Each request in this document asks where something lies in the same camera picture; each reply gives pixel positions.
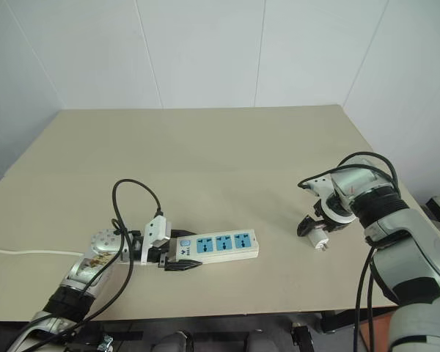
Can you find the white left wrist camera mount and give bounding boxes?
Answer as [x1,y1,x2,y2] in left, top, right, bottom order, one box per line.
[139,216,174,265]

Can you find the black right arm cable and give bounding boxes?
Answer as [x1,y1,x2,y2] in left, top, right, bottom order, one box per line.
[296,150,403,352]

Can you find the white charger plug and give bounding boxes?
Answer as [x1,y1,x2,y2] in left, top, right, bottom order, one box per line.
[309,226,331,254]

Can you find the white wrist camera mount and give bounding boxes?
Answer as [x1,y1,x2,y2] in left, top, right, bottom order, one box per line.
[139,216,174,265]
[298,175,334,202]

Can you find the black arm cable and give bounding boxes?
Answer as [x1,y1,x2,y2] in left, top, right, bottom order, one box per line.
[296,150,403,352]
[64,178,165,331]

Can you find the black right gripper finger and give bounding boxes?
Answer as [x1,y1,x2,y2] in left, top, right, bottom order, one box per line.
[296,214,318,238]

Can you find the white power strip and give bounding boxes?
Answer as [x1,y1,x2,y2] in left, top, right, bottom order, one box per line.
[168,228,261,265]

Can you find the white power strip cord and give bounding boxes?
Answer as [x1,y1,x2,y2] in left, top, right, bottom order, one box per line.
[0,246,86,257]

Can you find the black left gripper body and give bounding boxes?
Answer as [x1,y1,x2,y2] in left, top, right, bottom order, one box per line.
[145,229,177,271]

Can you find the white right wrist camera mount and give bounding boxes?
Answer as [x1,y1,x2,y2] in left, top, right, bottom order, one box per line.
[298,175,334,202]

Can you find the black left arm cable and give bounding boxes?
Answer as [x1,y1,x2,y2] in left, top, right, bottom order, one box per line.
[64,178,165,331]

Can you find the dark rounded shape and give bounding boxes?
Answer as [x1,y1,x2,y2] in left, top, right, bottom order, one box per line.
[152,329,196,352]

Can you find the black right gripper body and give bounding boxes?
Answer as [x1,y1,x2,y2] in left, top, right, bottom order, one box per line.
[312,197,355,234]

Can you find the black table frame leg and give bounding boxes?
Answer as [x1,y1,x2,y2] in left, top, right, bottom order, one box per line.
[319,309,359,335]

